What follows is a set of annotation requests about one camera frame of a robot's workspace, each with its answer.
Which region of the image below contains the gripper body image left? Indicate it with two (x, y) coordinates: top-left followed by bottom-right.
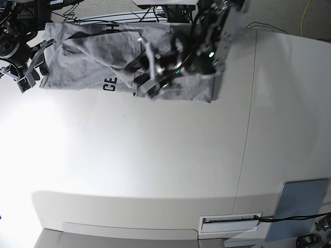
(1, 39), (31, 69)

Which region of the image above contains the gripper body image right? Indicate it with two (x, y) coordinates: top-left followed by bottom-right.
(154, 50), (189, 84)

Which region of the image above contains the grey T-shirt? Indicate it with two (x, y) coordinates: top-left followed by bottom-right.
(38, 21), (216, 104)

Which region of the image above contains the blue-grey tablet board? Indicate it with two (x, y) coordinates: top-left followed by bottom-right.
(265, 178), (329, 242)

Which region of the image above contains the black device bottom right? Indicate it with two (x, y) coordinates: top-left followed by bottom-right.
(296, 234), (322, 248)

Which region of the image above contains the white base mount top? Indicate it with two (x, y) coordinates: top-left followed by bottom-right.
(132, 0), (198, 5)

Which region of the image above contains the black floor cable right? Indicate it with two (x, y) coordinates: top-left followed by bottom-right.
(245, 21), (331, 42)

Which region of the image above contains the yellow cable on floor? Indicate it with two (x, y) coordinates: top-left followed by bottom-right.
(299, 0), (311, 37)

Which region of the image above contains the black cable on table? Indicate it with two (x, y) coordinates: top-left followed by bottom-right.
(253, 213), (331, 223)

